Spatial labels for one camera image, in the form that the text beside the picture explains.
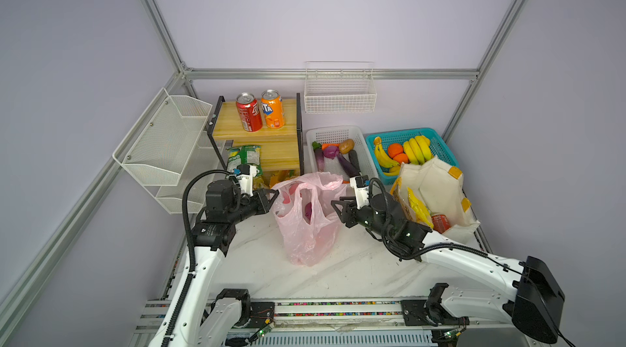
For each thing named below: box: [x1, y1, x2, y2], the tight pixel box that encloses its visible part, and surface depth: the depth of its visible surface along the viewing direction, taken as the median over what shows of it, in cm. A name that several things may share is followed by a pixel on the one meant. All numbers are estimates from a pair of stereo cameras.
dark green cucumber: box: [348, 149, 362, 173], surface depth 113 cm
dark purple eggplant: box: [336, 149, 362, 178], surface depth 113 cm
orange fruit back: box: [387, 142, 404, 159], surface depth 114 cm
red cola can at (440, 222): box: [431, 213, 452, 234], surface depth 88 cm
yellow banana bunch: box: [403, 135, 432, 165], surface depth 109 cm
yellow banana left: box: [373, 136, 402, 173], surface depth 114 cm
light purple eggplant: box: [312, 140, 325, 172], surface depth 116 cm
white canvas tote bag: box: [390, 155, 481, 244], surface depth 88 cm
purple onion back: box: [322, 144, 340, 160], surface depth 113 cm
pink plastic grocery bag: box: [272, 171, 347, 268], surface depth 71 cm
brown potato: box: [339, 138, 355, 154], surface depth 116 cm
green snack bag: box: [225, 144, 263, 177], surface depth 91 cm
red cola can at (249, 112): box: [235, 92, 263, 132], surface depth 72 cm
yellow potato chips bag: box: [407, 187, 435, 229], surface depth 84 cm
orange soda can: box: [260, 88, 285, 129], surface depth 73 cm
